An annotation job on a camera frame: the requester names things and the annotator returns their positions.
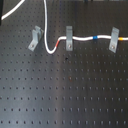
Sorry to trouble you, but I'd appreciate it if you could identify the right grey cable clip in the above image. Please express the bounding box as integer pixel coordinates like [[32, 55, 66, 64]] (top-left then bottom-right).
[[109, 27, 119, 53]]

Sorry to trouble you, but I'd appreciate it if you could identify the left grey cable clip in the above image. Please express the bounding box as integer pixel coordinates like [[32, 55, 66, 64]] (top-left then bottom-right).
[[28, 26, 44, 51]]

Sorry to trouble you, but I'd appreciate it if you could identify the white cable top left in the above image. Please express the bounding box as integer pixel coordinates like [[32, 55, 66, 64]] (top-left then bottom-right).
[[0, 0, 26, 20]]

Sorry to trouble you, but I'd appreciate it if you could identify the middle grey cable clip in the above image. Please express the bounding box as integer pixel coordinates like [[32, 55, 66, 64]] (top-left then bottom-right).
[[66, 26, 73, 51]]

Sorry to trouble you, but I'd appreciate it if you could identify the grey cable clip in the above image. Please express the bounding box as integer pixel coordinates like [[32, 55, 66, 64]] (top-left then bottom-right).
[[109, 27, 119, 53], [66, 26, 73, 51], [28, 26, 44, 51]]

